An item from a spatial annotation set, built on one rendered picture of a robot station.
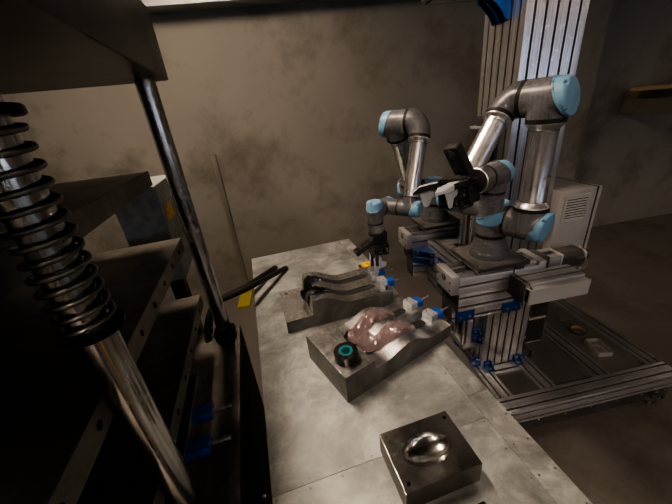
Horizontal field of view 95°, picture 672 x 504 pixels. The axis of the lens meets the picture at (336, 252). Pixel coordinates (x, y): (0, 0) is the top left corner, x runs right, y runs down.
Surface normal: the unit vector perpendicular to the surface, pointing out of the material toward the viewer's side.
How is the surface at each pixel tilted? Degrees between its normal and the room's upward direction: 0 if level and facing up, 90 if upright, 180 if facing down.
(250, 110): 90
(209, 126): 90
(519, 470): 0
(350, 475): 0
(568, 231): 90
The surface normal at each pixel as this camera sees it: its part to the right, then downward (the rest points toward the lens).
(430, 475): -0.11, -0.90
